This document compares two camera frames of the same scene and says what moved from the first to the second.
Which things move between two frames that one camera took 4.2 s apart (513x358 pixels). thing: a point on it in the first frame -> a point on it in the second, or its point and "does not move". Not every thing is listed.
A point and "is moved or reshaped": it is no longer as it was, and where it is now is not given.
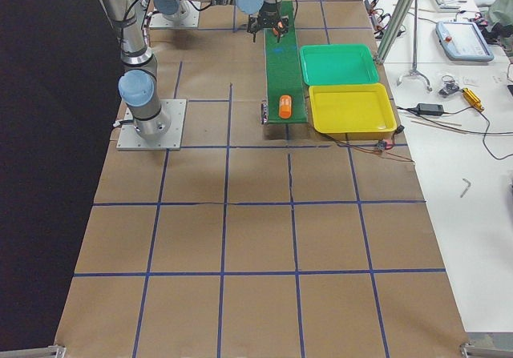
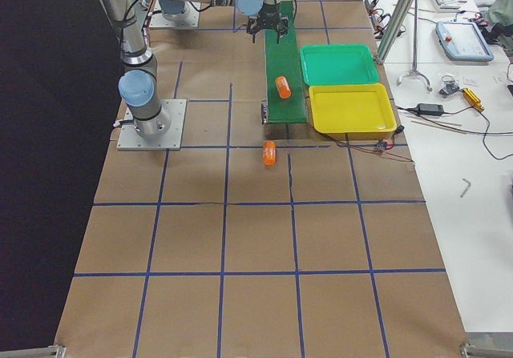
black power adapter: x=430 y=109 does not move
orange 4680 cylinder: x=285 y=106 -> x=269 y=152
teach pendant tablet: x=462 y=41 does not move
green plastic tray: x=338 y=63 does not move
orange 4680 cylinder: x=280 y=25 is moved or reshaped
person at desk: x=498 y=26 does not move
